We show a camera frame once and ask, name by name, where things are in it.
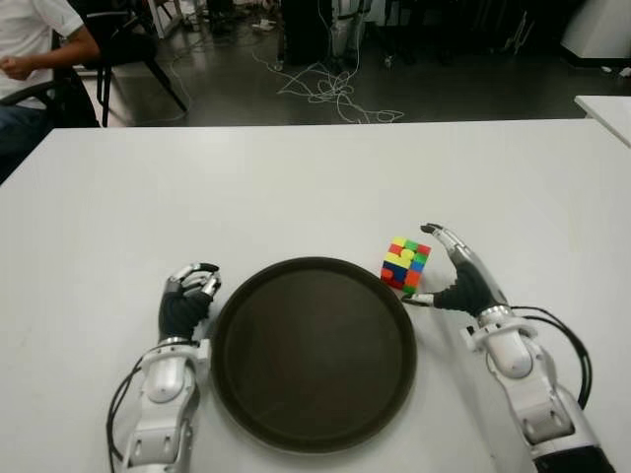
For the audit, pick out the silver humanoid robot legs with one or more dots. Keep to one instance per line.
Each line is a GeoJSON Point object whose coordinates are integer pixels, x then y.
{"type": "Point", "coordinates": [345, 29]}

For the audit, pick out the white neighbouring table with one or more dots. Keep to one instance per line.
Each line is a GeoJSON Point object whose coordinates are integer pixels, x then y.
{"type": "Point", "coordinates": [609, 115]}

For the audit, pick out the multicoloured Rubik's cube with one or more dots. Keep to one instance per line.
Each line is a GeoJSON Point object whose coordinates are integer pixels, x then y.
{"type": "Point", "coordinates": [404, 263]}

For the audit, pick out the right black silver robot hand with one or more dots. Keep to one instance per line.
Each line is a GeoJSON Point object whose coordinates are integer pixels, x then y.
{"type": "Point", "coordinates": [473, 290]}

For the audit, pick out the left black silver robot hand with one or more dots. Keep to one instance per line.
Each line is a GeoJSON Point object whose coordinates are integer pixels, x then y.
{"type": "Point", "coordinates": [180, 310]}

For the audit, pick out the black office chair with armrest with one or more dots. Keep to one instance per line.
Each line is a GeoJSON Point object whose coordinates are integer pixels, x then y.
{"type": "Point", "coordinates": [74, 103]}

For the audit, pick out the white cabinet with black base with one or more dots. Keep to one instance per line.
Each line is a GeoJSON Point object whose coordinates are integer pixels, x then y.
{"type": "Point", "coordinates": [601, 29]}

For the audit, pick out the black chair with slanted legs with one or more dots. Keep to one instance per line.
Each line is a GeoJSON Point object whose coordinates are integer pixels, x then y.
{"type": "Point", "coordinates": [128, 44]}

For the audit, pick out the black cabinet on casters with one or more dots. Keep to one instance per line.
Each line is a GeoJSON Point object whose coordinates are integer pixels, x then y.
{"type": "Point", "coordinates": [303, 29]}

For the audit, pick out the white power strip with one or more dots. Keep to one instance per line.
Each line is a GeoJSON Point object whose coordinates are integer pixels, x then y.
{"type": "Point", "coordinates": [263, 25]}

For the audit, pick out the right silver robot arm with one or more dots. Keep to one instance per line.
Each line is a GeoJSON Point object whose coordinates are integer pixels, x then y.
{"type": "Point", "coordinates": [510, 355]}

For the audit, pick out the dark brown round plate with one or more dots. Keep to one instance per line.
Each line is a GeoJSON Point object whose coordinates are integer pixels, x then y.
{"type": "Point", "coordinates": [315, 355]}

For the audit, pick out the seated person in white shirt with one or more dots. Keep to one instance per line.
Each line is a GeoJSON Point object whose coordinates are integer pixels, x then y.
{"type": "Point", "coordinates": [29, 29]}

